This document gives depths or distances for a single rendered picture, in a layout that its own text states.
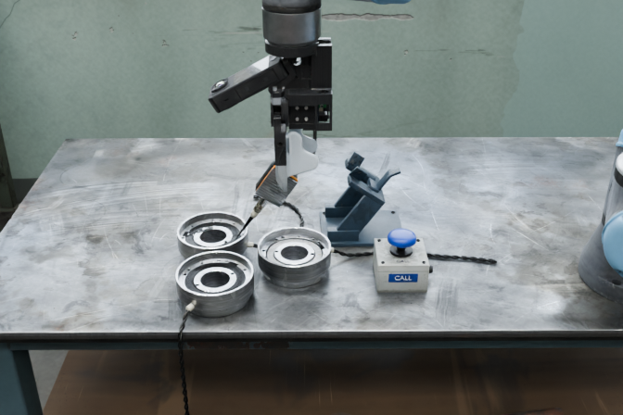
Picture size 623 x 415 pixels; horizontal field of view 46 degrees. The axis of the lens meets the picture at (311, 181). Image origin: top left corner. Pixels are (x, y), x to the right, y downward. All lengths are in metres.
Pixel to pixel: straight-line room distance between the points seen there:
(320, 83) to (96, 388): 0.64
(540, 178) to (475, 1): 1.33
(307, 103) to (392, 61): 1.69
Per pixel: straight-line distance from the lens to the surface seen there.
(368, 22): 2.59
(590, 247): 1.11
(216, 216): 1.14
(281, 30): 0.92
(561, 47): 2.75
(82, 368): 1.34
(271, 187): 1.03
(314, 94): 0.95
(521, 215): 1.25
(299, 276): 1.02
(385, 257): 1.02
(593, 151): 1.52
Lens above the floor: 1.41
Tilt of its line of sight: 28 degrees down
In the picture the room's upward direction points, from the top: straight up
